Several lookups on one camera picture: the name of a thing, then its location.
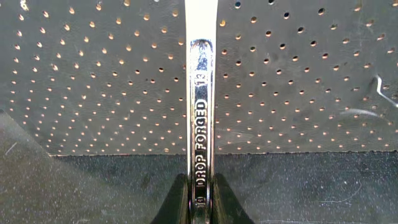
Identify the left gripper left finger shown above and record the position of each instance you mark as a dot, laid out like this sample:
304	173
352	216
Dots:
177	202

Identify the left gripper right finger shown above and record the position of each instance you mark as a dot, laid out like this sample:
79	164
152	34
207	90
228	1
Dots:
225	202

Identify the wrench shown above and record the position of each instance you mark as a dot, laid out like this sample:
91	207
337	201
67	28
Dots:
201	93

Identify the black pegboard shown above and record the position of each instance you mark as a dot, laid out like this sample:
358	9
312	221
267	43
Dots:
93	77

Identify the metal hook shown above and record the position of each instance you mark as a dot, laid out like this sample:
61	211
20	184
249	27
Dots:
380	90

